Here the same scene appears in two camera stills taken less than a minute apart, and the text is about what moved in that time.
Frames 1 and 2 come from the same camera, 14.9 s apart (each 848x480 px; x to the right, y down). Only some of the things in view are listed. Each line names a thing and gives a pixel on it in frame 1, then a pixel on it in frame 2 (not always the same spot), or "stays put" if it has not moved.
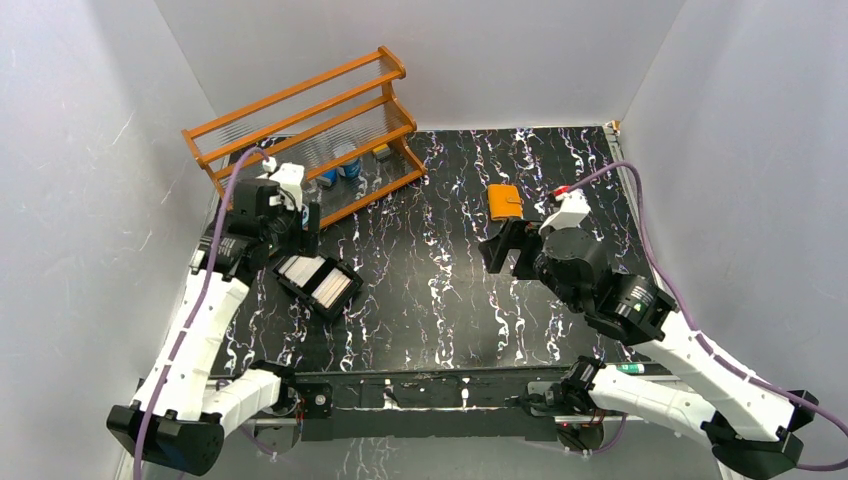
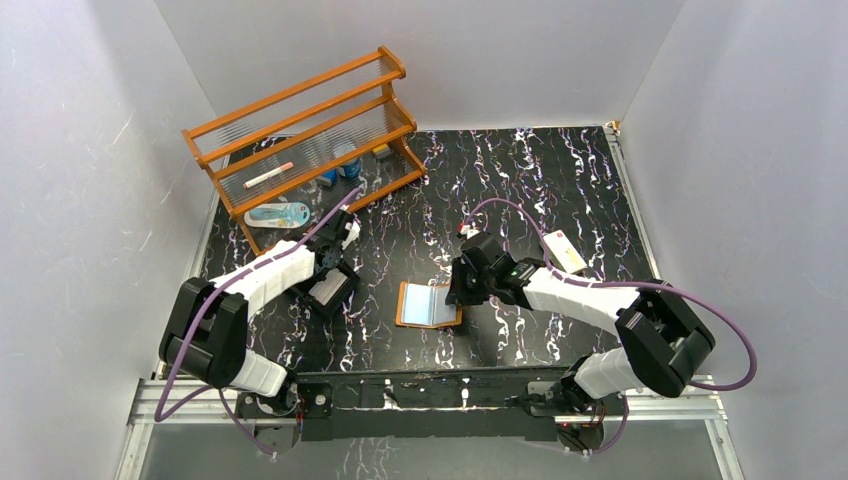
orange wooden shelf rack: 344,127 stays put
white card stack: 331,289 stays put
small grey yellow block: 382,151 stays put
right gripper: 494,250 → 458,294
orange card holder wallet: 504,202 → 423,306
